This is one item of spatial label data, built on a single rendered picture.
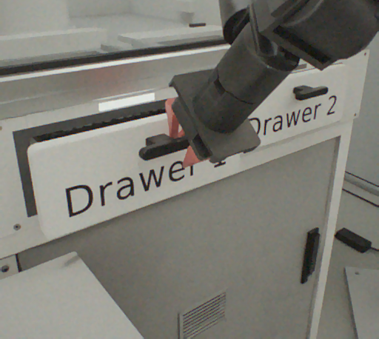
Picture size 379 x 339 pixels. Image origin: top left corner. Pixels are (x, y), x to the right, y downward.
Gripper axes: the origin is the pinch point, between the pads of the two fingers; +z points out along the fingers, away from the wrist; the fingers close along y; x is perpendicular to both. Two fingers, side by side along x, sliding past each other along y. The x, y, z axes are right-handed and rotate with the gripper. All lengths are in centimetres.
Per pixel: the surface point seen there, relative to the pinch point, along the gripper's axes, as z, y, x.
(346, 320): 76, -48, -79
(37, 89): -0.7, 11.5, 14.1
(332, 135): 14.1, -1.2, -44.6
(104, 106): 2.0, 9.3, 6.1
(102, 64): -1.9, 12.7, 6.0
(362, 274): 78, -40, -100
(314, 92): 0.3, 3.3, -28.6
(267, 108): 4.5, 4.4, -21.6
